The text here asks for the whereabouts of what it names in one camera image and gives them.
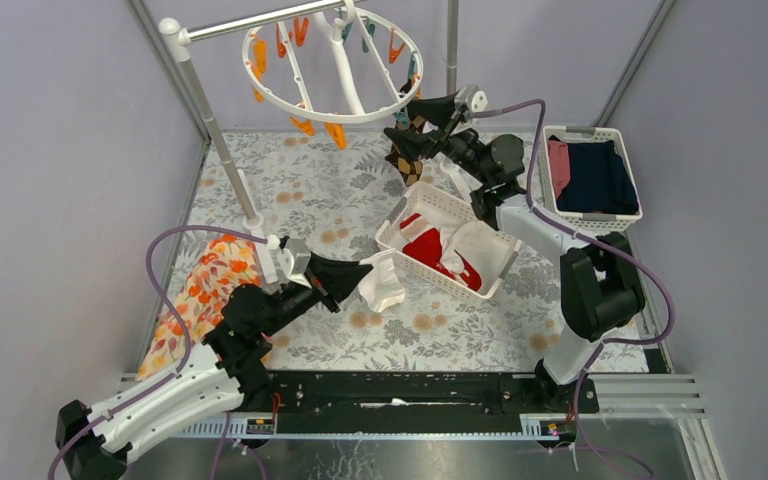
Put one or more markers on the white round clip hanger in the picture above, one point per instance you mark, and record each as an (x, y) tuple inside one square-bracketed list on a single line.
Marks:
[(331, 66)]

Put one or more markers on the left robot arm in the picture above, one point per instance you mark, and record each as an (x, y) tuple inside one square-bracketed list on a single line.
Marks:
[(220, 373)]

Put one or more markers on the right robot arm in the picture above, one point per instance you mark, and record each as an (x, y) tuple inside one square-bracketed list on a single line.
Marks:
[(600, 286)]

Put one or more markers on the red snowflake sock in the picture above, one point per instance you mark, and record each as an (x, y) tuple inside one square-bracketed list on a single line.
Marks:
[(436, 248)]

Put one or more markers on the orange front left clip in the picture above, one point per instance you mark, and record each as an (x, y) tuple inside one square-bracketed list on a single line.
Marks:
[(337, 134)]

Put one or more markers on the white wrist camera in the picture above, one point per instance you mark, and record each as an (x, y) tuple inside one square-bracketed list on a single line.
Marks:
[(294, 258), (470, 100)]

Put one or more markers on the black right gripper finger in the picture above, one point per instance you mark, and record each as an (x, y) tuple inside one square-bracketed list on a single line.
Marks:
[(439, 110), (414, 146)]

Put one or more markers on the floral orange cloth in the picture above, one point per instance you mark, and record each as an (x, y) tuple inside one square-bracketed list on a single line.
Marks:
[(225, 263)]

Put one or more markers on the pink garment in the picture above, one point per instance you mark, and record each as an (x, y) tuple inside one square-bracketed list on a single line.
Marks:
[(559, 163)]

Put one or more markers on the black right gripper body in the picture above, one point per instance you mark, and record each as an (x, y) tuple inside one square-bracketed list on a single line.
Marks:
[(463, 145)]

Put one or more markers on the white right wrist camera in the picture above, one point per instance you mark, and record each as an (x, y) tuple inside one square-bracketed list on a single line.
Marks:
[(470, 100)]

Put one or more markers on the white rack right foot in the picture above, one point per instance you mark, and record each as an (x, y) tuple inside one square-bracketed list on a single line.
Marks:
[(457, 178)]

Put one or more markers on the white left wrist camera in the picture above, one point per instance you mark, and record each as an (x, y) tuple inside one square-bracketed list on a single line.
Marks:
[(294, 258)]

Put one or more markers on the orange right clip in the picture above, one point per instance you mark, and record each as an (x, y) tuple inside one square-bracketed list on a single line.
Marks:
[(395, 47)]

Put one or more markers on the grey left rack pole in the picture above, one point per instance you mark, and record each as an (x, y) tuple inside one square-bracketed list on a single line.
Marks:
[(173, 35)]

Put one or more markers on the white sock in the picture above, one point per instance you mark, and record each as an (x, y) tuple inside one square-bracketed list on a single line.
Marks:
[(470, 244), (381, 288)]

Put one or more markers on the white basket with clothes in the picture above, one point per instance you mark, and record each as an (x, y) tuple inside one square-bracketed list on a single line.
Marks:
[(568, 134)]

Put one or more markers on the floral grey tablecloth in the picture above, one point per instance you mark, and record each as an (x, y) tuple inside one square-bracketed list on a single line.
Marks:
[(336, 200)]

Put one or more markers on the navy garment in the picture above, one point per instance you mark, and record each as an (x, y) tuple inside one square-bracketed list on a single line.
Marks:
[(599, 181)]

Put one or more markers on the orange clip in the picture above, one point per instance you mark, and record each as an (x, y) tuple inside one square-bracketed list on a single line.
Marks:
[(395, 47), (337, 134), (415, 85)]

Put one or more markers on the grey horizontal rack bar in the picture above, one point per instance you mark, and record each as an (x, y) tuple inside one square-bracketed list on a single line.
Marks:
[(189, 35)]

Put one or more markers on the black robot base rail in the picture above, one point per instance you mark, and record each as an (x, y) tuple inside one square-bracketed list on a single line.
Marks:
[(304, 402)]

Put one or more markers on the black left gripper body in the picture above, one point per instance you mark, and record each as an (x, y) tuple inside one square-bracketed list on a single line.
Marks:
[(316, 284)]

